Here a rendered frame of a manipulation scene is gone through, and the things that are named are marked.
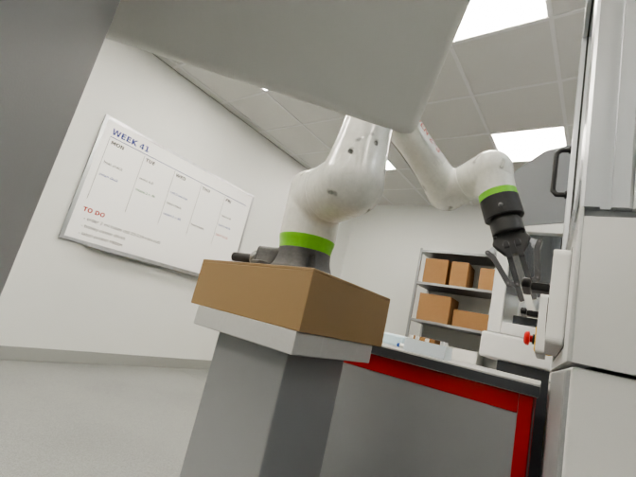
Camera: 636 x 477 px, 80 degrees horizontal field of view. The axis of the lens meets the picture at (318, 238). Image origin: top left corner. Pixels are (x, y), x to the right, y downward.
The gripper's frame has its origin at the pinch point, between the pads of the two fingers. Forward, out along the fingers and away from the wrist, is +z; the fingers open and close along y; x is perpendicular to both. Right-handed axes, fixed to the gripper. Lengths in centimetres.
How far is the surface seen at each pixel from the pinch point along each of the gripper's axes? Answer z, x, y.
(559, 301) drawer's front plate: 8.5, 49.1, -2.3
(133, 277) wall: -96, -116, 307
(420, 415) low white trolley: 23.1, -8.1, 31.5
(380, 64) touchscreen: -4, 79, 6
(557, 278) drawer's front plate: 6.0, 49.1, -2.9
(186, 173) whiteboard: -200, -132, 264
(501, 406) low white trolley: 22.1, -7.9, 11.8
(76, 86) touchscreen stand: 3, 93, 15
